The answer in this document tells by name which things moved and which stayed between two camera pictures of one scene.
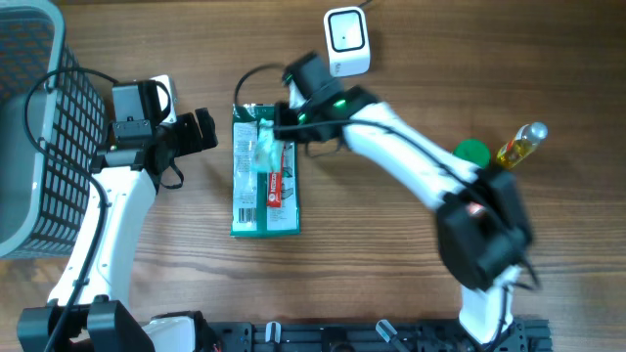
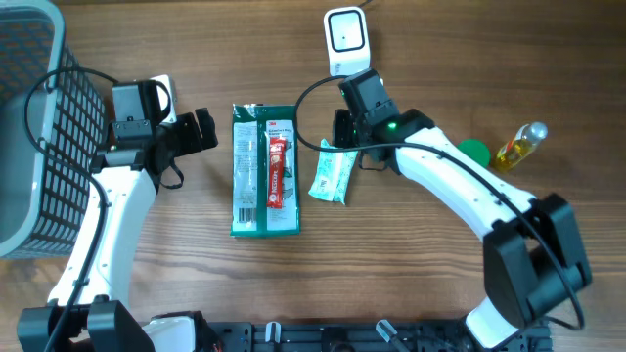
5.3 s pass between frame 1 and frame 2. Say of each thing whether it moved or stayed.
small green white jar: stayed
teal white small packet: moved
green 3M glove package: stayed
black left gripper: stayed
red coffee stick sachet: stayed
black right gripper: moved
